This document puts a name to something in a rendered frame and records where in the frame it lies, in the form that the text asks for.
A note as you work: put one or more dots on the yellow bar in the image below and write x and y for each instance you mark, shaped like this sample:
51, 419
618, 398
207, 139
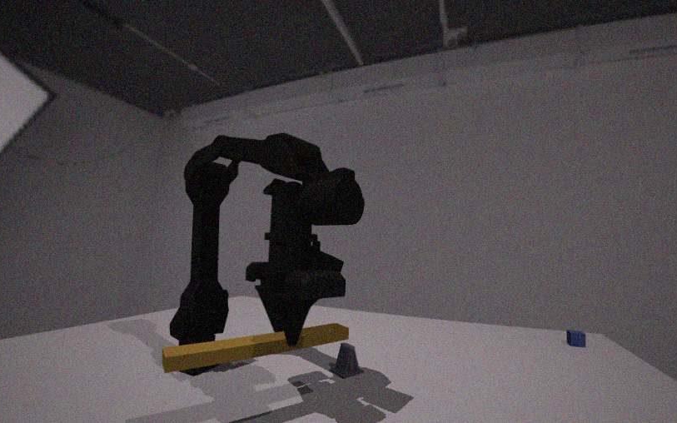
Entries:
179, 358

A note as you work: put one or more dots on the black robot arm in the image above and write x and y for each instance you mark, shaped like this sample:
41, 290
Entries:
323, 199

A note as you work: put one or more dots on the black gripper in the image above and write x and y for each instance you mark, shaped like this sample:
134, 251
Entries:
288, 287

